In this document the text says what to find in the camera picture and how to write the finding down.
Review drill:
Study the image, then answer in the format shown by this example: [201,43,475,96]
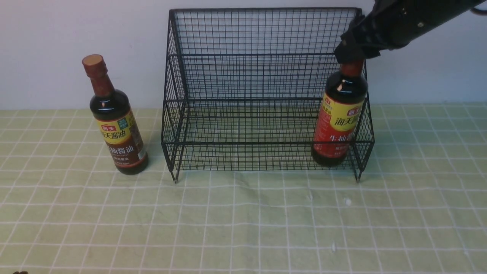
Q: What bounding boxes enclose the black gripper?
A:
[334,0,409,64]

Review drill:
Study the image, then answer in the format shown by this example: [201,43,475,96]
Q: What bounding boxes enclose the red label soy sauce bottle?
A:
[311,59,368,167]

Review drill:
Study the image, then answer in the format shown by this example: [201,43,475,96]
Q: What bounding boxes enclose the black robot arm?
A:
[334,0,486,64]

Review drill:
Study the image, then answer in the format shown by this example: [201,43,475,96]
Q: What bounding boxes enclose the brown label soy sauce bottle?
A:
[82,54,149,175]

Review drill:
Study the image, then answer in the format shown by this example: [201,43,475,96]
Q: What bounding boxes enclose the green checked tablecloth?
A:
[0,103,487,274]

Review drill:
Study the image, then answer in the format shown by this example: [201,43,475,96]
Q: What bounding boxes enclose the black wire mesh shelf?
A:
[161,7,362,183]

